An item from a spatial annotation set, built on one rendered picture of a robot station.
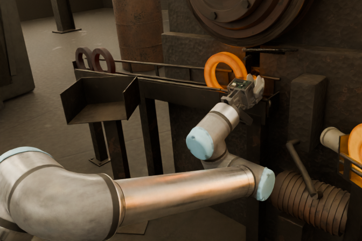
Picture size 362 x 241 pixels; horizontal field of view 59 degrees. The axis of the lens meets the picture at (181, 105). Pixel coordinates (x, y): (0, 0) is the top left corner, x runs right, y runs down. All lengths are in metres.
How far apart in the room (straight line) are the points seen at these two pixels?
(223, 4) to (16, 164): 0.71
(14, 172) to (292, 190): 0.74
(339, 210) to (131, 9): 3.28
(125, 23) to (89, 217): 3.48
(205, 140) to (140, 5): 3.07
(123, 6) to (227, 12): 2.96
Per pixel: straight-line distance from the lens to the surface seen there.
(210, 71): 1.24
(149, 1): 3.89
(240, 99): 1.04
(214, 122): 0.94
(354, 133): 0.89
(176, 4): 1.47
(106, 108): 1.44
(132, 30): 3.90
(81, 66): 2.04
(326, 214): 1.00
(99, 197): 0.56
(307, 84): 1.02
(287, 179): 1.05
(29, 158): 0.66
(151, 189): 0.64
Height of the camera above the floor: 1.14
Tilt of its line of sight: 23 degrees down
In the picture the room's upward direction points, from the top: 5 degrees counter-clockwise
